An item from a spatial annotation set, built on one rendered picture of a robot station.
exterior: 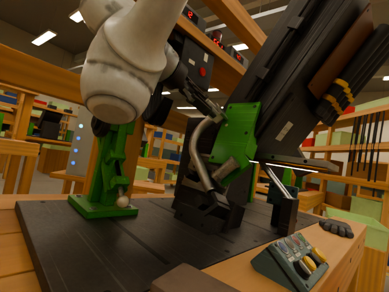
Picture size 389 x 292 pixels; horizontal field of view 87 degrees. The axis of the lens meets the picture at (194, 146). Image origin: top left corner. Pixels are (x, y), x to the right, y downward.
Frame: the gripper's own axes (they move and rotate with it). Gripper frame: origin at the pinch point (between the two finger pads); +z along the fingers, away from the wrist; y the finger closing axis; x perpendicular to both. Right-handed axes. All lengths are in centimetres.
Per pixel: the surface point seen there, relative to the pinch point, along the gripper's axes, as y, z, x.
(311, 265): -46.0, 0.5, -3.6
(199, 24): 35.5, -8.1, -12.6
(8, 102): 503, -25, 476
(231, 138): -9.9, 4.4, -0.4
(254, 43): 73, 41, -33
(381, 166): 42, 272, -83
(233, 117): -3.5, 4.4, -4.1
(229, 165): -20.0, 1.0, 2.5
